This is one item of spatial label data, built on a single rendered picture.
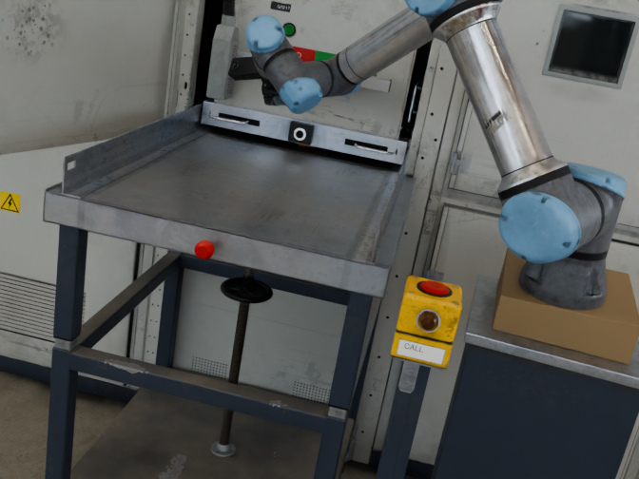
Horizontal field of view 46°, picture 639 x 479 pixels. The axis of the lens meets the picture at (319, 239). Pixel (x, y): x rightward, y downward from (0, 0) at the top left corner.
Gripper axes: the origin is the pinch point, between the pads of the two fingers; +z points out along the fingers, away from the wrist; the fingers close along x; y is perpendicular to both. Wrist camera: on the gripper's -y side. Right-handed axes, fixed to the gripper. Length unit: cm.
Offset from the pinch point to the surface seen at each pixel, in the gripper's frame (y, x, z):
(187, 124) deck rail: -22.2, -8.0, 8.8
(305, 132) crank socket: 6.7, -2.5, 12.7
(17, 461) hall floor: -46, -99, 26
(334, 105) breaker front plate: 12.1, 5.8, 12.2
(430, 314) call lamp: 43, -50, -66
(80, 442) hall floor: -36, -92, 37
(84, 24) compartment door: -40.0, -0.3, -22.3
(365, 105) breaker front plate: 19.9, 7.3, 11.3
